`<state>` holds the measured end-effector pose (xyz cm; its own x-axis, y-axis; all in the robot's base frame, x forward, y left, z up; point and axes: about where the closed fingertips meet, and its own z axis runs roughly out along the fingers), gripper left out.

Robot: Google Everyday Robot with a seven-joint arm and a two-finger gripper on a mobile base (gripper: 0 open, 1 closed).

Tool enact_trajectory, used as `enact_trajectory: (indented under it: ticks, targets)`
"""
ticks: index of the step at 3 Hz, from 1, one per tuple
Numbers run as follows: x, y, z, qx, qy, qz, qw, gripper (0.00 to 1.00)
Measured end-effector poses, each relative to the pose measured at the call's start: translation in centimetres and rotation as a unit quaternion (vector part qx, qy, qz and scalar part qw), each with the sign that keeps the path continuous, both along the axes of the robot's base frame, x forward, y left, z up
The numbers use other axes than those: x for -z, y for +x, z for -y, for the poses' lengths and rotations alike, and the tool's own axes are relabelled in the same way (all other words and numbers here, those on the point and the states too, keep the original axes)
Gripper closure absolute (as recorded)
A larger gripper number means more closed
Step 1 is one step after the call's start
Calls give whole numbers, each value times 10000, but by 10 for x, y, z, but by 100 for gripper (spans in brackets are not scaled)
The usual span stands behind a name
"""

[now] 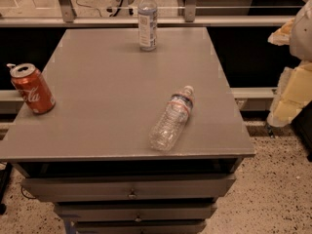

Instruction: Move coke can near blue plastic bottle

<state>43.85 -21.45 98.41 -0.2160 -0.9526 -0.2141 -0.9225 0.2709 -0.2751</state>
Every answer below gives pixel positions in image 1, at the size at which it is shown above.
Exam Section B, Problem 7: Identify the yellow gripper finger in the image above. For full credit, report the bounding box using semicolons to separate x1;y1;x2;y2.
268;19;294;46
267;61;312;127

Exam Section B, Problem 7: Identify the red coke can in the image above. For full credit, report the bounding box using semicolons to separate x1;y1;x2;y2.
10;63;56;114

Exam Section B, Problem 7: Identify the clear lying water bottle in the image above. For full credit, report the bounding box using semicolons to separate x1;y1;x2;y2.
149;86;195;151

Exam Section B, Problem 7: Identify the upright blue plastic bottle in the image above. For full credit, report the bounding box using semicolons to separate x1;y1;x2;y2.
137;0;158;51

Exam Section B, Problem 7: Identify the white pump sanitizer bottle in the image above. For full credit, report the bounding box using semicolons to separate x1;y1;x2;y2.
7;63;16;70

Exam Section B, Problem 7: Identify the grey drawer cabinet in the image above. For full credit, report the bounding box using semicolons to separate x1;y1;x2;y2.
1;27;254;234

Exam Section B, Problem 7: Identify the black floor cable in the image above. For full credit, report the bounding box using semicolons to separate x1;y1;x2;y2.
68;0;104;18

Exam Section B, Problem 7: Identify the metal railing frame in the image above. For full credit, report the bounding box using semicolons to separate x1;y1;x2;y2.
0;0;308;28

